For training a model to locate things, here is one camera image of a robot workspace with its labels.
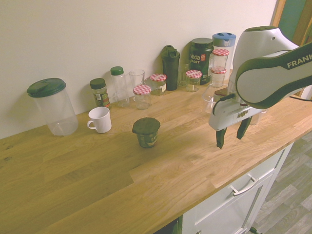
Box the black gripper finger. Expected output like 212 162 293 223
235 116 253 140
215 127 227 150

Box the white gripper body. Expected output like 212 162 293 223
208 98 255 132

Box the dark oatmeal cereal cup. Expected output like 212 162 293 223
132 117 161 149

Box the glass jar red checkered lid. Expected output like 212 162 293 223
185 70 203 93
133 85 152 111
210 66 227 88
211 48 230 69
149 73 167 96

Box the short clear drinking glass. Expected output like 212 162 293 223
177 63 191 87

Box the black Vega protein tub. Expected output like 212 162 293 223
189 38 215 85

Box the black shaker bottle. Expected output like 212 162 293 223
161 44 181 91

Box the white kitchen cabinet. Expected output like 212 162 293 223
181 142 294 234

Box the clear pitcher blue lid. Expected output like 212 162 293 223
212 32 237 81

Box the tall clear drinking glass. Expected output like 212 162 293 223
129 69 146 93

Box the clear bottle green cap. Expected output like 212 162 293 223
110 66 130 108

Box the white mug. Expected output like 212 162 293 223
87 106 112 134

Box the spice jar dark lid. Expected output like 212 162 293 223
89 78 112 110

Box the large clear canister green lid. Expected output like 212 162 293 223
26 78 79 137

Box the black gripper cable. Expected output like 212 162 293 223
217 93 236 108

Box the metal drawer handle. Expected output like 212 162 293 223
230 177 259 197

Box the wooden door frame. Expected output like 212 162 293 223
270 0 312 98

